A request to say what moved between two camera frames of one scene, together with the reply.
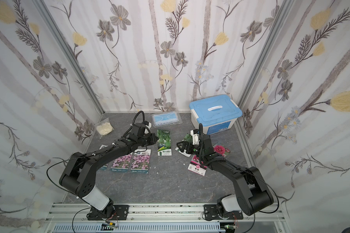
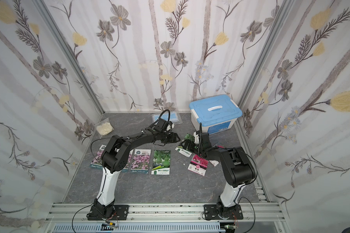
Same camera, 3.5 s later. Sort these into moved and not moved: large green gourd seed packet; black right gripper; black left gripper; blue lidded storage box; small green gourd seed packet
Moved: black left gripper; large green gourd seed packet
Not moved: small green gourd seed packet; black right gripper; blue lidded storage box
